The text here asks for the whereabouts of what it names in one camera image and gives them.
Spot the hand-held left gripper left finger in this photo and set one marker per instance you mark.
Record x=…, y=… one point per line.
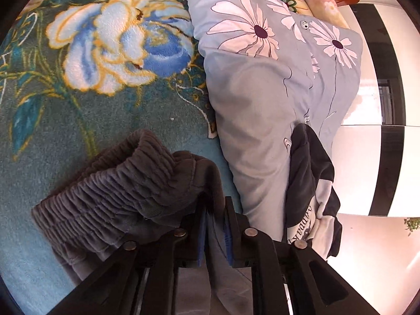
x=200, y=236

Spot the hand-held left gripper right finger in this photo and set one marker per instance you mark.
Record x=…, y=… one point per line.
x=227, y=239

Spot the dark grey pants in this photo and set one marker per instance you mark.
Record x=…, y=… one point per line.
x=131, y=187

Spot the black and white fleece garment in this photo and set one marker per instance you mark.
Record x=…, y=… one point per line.
x=308, y=170

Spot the light blue daisy duvet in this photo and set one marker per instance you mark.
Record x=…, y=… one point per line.
x=256, y=121

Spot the white wardrobe with black stripe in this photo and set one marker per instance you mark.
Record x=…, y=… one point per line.
x=361, y=170

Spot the green hanging plant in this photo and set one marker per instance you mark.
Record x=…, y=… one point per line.
x=412, y=224

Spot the teal floral blanket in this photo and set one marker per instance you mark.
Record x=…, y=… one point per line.
x=49, y=121

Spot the pink pillow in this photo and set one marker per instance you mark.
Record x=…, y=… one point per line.
x=323, y=5

